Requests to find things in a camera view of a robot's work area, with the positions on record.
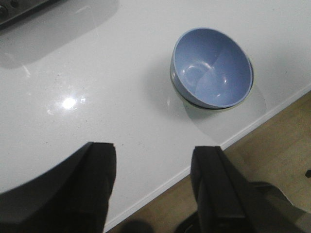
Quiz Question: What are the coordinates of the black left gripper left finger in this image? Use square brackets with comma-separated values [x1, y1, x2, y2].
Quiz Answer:
[0, 142, 117, 233]

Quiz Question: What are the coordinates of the blue bowl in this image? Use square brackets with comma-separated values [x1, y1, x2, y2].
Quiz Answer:
[170, 28, 254, 107]

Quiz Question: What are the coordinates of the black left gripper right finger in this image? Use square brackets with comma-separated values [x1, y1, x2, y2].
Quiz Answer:
[191, 146, 302, 233]

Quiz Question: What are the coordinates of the green bowl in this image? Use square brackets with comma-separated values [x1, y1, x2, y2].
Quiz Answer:
[170, 70, 255, 112]

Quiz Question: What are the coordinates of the black and steel toaster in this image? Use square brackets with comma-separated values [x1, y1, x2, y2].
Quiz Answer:
[0, 0, 57, 30]

